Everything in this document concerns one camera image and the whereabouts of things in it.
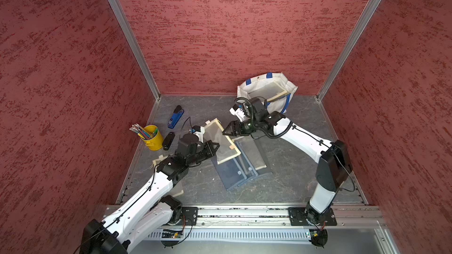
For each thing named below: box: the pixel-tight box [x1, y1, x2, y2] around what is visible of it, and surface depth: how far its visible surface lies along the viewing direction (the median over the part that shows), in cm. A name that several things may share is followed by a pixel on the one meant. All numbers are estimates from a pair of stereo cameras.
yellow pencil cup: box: [141, 124, 164, 152], surface depth 93 cm
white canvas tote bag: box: [237, 72, 298, 115], surface depth 103 cm
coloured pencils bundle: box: [128, 123, 152, 140], surface depth 87 cm
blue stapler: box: [167, 104, 185, 129], surface depth 109 cm
